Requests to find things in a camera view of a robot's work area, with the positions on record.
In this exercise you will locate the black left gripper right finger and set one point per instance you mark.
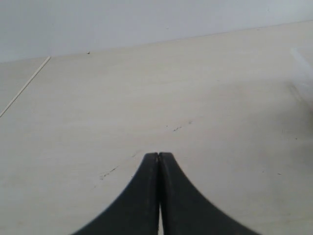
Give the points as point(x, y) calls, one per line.
point(185, 211)

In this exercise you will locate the clear plastic container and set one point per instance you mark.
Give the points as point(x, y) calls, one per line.
point(303, 73)

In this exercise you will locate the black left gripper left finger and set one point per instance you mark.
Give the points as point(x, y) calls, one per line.
point(136, 210)

